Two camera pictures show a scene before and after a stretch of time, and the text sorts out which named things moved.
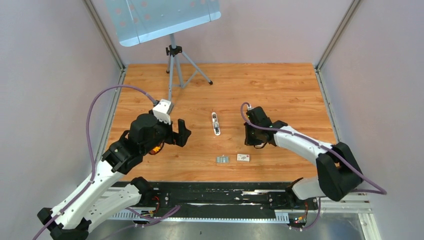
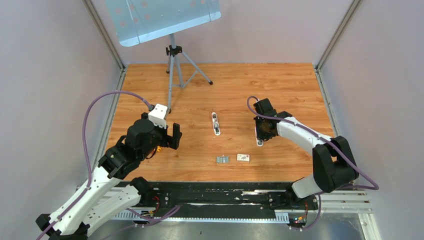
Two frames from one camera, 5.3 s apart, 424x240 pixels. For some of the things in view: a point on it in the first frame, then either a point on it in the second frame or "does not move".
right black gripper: [249, 141] → [260, 135]
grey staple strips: [223, 159] does not move
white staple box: [243, 158] does not move
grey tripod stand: [182, 69] does not move
